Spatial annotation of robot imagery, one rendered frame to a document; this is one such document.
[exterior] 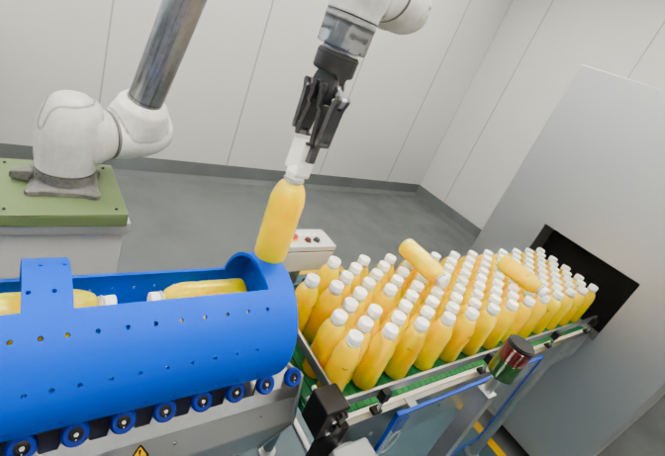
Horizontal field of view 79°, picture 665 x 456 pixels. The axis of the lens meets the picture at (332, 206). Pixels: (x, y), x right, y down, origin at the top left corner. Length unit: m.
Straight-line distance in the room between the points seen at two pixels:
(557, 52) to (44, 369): 5.24
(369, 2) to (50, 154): 0.95
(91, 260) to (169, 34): 0.71
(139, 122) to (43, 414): 0.84
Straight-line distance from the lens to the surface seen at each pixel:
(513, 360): 1.06
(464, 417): 1.20
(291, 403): 1.13
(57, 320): 0.75
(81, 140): 1.31
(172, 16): 1.25
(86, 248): 1.41
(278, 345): 0.88
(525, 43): 5.61
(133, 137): 1.38
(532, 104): 5.35
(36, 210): 1.32
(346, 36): 0.70
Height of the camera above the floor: 1.74
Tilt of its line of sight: 23 degrees down
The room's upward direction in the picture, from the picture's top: 23 degrees clockwise
